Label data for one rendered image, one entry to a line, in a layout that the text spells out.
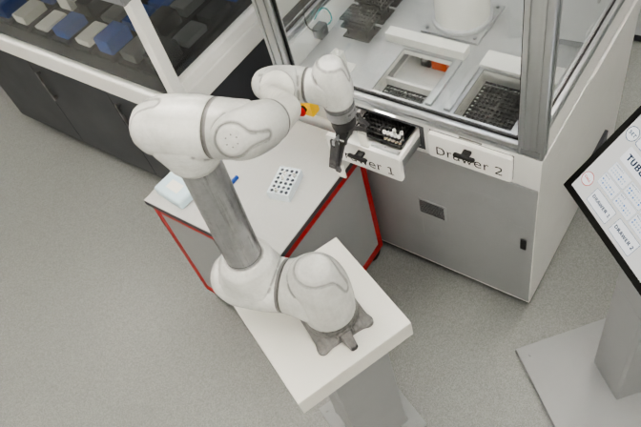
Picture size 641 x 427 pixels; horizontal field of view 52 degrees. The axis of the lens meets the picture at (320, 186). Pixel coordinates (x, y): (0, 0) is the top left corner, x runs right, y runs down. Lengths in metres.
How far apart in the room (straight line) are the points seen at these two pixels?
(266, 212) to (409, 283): 0.88
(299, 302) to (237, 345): 1.23
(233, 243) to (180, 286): 1.58
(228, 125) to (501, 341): 1.80
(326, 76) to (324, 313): 0.63
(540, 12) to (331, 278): 0.83
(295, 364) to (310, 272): 0.32
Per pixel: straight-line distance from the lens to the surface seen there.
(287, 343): 1.94
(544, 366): 2.73
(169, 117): 1.37
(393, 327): 1.91
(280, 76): 1.83
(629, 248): 1.86
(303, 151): 2.45
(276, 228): 2.26
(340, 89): 1.81
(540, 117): 1.96
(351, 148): 2.22
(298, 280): 1.71
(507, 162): 2.12
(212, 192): 1.51
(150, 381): 3.04
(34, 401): 3.28
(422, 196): 2.53
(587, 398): 2.70
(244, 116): 1.29
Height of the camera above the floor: 2.53
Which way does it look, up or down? 50 degrees down
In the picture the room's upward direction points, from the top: 18 degrees counter-clockwise
